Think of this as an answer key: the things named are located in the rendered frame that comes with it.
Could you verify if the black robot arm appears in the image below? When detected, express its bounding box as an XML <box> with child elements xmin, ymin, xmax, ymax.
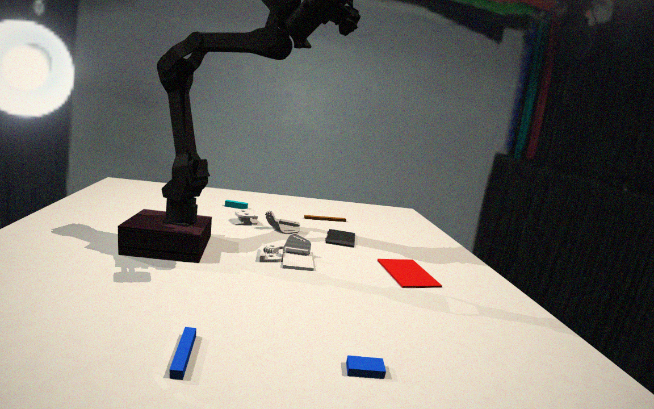
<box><xmin>157</xmin><ymin>0</ymin><xmax>320</xmax><ymax>227</ymax></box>

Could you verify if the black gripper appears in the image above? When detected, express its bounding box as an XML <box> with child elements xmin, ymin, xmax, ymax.
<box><xmin>300</xmin><ymin>0</ymin><xmax>353</xmax><ymax>24</ymax></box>

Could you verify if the cyan rectangular block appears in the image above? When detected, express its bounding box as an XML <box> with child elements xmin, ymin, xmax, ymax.
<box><xmin>225</xmin><ymin>200</ymin><xmax>248</xmax><ymax>209</ymax></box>

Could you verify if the blue rectangular bar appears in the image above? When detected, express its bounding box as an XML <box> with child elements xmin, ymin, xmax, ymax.
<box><xmin>169</xmin><ymin>327</ymin><xmax>196</xmax><ymax>380</ymax></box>

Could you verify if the blue rectangular block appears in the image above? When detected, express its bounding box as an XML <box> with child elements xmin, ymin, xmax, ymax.
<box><xmin>346</xmin><ymin>356</ymin><xmax>386</xmax><ymax>379</ymax></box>

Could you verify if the red flat rectangular plate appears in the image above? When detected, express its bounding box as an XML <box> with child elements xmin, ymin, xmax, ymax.
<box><xmin>377</xmin><ymin>258</ymin><xmax>442</xmax><ymax>288</ymax></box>

